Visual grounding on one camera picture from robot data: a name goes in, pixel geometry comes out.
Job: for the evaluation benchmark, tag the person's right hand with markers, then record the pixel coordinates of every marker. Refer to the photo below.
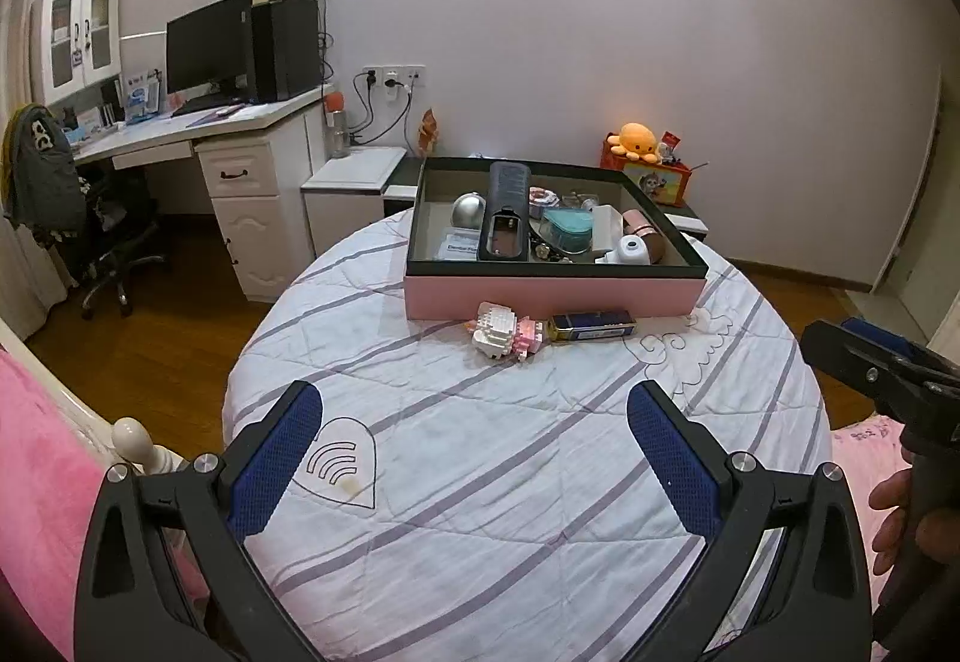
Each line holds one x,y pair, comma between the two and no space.
891,527

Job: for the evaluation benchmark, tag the rose gold metal cup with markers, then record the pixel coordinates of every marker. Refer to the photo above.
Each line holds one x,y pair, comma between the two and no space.
645,227

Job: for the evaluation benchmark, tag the navy blue tin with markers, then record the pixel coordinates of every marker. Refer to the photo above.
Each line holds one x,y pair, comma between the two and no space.
592,324

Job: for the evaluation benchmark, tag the white door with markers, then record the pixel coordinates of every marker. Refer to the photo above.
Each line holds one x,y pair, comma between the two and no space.
907,219

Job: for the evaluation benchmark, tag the white rectangular box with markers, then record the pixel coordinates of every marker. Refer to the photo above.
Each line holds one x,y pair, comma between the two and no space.
606,223

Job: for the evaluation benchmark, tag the dark-topped low cabinet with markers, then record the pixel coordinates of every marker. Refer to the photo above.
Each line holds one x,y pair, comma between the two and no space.
686,221

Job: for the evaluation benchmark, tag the black office chair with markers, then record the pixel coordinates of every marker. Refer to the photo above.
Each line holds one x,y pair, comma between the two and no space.
120,234

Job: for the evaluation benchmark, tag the white desk with drawers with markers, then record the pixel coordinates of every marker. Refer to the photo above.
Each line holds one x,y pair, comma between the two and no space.
255,234

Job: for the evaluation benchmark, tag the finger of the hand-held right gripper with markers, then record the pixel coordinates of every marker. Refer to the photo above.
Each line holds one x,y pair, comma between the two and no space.
855,366
885,338

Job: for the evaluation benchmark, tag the pink box with dark rim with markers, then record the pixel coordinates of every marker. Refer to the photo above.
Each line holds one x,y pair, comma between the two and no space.
555,298

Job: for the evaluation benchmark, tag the red printed crate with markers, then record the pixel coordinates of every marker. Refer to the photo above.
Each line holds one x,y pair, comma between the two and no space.
660,185

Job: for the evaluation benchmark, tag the pale curtain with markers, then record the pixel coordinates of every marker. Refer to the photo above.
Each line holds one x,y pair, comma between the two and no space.
30,287

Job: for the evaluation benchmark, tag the grey hooded jacket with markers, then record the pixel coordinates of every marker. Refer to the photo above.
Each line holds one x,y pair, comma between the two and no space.
41,170

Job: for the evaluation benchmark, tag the clear plastic case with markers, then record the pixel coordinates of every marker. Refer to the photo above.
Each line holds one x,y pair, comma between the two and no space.
579,201

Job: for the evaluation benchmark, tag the white printed packet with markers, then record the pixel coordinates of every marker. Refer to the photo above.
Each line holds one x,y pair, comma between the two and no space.
456,246

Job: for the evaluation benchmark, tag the small red-tagged toys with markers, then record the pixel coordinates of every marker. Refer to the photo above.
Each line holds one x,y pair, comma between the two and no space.
671,144

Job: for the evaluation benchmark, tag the white bed frame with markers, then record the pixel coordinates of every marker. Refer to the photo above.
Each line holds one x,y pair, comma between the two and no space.
133,437

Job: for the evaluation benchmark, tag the white glass-door cabinet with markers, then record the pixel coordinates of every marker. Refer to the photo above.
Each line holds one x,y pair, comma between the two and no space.
75,5

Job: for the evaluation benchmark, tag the pink printed bed sheet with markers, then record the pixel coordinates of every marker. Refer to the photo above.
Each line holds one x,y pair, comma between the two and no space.
862,452

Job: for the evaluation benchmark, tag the pink fuzzy blanket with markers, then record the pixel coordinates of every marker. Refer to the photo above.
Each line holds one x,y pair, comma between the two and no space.
45,482

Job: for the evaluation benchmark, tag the long black electric device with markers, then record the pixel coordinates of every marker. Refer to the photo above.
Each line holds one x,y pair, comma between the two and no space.
506,189

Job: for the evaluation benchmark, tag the pink and white round roll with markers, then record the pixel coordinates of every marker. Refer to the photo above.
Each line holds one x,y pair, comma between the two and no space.
541,201

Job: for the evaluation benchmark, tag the orange-capped clear bottle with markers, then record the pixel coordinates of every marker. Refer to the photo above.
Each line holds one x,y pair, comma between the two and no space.
337,129

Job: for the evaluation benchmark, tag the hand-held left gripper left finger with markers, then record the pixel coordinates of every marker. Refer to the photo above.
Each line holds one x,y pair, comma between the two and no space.
270,474

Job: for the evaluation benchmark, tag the white plug-in device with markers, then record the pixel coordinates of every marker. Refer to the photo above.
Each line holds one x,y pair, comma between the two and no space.
632,251

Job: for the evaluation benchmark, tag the blue and white boxes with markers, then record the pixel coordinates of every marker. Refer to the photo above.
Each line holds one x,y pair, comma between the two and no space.
142,99

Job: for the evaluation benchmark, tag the teal plastic case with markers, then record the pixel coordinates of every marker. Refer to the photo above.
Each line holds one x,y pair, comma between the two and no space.
568,228

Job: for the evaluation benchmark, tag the black computer monitor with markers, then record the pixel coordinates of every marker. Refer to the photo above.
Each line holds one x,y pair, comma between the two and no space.
206,47

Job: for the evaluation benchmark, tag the black keyboard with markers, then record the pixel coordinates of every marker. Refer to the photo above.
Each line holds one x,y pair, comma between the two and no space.
206,104

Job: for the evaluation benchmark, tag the silver round dome gadget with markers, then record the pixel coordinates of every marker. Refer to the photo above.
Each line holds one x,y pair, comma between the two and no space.
467,212

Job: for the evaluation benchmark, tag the black computer tower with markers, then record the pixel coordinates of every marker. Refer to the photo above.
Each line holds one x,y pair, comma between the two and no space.
285,50

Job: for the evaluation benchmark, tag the white side cabinet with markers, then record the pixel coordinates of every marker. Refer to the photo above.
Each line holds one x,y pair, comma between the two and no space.
345,212

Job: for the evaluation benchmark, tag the brown snack bag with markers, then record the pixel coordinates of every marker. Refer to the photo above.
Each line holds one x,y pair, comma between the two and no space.
428,133

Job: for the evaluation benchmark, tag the white wall outlet strip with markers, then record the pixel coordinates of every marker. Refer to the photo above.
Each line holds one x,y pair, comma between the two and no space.
394,77

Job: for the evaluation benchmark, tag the white and pink block toy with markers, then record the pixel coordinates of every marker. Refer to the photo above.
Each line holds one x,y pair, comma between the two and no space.
499,332

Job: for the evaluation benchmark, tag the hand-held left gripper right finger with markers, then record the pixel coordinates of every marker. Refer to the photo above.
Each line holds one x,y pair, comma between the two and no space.
675,471

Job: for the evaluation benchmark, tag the orange octopus plush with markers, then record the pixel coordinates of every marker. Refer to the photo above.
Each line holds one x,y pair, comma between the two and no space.
634,140

